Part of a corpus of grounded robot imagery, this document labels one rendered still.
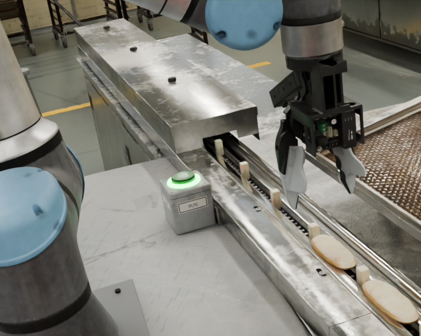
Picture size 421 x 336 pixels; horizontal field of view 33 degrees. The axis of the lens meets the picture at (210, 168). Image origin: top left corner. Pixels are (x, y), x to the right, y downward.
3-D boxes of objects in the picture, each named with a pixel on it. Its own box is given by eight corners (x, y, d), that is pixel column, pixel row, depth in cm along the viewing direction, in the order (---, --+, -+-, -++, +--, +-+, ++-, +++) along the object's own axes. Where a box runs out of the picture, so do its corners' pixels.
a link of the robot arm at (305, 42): (270, 20, 90) (328, 7, 92) (273, 56, 91) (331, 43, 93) (295, 29, 83) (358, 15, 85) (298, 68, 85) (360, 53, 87)
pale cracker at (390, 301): (355, 287, 91) (354, 279, 91) (381, 279, 92) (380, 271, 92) (398, 329, 82) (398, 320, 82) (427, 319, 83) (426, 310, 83)
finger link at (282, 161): (273, 174, 94) (287, 109, 92) (268, 170, 95) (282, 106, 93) (305, 176, 96) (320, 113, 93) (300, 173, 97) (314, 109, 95)
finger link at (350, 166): (366, 206, 95) (340, 151, 91) (344, 190, 100) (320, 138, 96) (385, 193, 95) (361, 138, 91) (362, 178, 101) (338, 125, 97)
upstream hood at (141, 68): (78, 49, 251) (72, 25, 248) (127, 38, 256) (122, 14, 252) (176, 162, 140) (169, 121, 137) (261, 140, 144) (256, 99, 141)
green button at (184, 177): (169, 183, 120) (168, 175, 119) (192, 177, 121) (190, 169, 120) (176, 192, 116) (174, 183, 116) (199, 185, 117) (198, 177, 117)
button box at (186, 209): (166, 235, 125) (156, 178, 121) (209, 223, 127) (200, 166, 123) (180, 256, 118) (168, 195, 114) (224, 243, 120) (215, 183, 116)
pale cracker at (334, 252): (305, 241, 103) (304, 235, 103) (328, 235, 104) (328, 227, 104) (338, 273, 95) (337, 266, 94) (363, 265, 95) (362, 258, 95)
